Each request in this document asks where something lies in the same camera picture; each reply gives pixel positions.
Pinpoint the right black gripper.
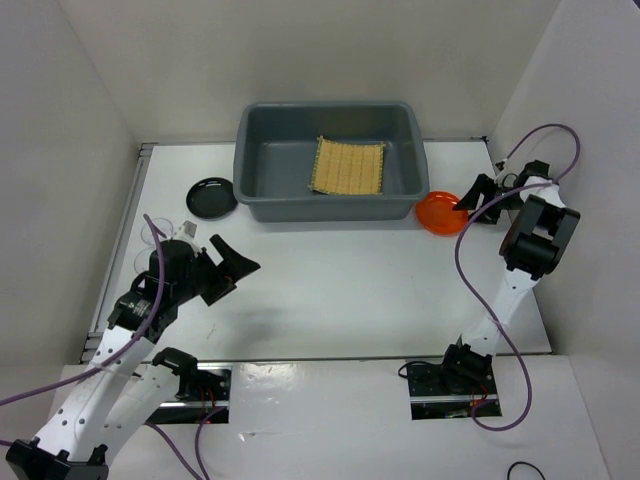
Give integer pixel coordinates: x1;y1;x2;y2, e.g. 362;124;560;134
451;174;523;226

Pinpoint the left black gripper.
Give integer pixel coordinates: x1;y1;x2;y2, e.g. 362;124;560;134
173;234;260;305

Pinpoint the orange plastic plate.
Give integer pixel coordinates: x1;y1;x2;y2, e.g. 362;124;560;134
414;191;469;236

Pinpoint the black round plate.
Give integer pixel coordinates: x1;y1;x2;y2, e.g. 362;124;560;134
186;177;238;220

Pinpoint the woven bamboo mat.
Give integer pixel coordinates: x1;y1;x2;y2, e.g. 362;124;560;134
309;136;385;196

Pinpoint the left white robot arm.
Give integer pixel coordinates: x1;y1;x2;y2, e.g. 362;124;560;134
6;235;260;479

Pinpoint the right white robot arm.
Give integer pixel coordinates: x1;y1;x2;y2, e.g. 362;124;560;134
438;160;580;393

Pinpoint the grey plastic bin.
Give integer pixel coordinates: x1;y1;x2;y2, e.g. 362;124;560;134
232;101;430;222

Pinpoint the clear glass cup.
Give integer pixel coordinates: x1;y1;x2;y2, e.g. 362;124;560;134
140;217;174;246
134;247;155;274

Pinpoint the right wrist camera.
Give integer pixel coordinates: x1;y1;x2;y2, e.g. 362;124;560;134
494;158;517;188

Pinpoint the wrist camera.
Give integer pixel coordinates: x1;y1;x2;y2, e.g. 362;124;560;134
174;220;197;243
494;158;517;188

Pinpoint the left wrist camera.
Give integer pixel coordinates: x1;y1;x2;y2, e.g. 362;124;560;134
174;220;197;243

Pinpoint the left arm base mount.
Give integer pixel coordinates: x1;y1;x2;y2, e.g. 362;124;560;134
148;363;233;425

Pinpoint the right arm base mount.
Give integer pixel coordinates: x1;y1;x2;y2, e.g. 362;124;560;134
397;343;502;420

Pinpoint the black cable loop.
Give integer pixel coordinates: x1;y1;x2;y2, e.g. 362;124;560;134
507;462;546;480

